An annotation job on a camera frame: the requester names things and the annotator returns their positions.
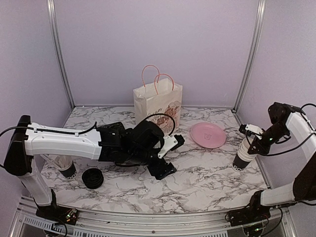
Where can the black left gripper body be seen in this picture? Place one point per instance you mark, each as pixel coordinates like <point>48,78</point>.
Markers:
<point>159,171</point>

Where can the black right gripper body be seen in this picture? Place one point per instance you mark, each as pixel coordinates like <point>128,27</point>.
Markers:
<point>265,147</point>

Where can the stack of paper cups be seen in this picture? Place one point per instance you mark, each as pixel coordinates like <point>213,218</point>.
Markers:
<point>243,158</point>

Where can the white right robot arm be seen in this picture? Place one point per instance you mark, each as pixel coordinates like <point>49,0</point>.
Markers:
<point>291,121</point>

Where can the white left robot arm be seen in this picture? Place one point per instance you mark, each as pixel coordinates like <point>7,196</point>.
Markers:
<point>144,145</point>

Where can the pink round plate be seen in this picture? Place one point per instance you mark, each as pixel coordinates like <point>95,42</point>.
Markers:
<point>207,135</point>

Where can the black floral square plate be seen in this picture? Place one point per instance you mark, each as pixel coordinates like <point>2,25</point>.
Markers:
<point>115,127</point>

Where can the stack of black lids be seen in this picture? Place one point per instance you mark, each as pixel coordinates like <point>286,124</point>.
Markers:
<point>93,178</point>

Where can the white printed paper bag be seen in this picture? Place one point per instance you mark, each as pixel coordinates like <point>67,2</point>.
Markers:
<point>160,101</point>

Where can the black cup holding straws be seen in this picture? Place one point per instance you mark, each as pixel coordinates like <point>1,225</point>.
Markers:
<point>69,172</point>

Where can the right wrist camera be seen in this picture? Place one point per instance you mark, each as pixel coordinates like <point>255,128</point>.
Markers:
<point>249,129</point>

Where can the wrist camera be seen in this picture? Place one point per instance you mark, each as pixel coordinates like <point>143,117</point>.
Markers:
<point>249,129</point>
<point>170,143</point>

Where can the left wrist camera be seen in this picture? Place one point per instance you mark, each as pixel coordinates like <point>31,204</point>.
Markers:
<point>170,143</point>

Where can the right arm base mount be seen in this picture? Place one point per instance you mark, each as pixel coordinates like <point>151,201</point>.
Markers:
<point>253,212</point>

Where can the right aluminium frame post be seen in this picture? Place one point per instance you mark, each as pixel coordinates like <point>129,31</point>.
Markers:
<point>259,21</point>

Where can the aluminium frame post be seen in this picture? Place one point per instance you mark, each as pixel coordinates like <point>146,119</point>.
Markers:
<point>259,21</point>
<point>58,51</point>

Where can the front aluminium rail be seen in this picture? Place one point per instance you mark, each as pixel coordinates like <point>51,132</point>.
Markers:
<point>92,223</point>

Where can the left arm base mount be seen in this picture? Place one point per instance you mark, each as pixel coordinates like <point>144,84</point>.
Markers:
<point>57,213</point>

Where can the left aluminium frame post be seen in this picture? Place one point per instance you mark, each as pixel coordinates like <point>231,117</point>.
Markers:
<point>58,51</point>

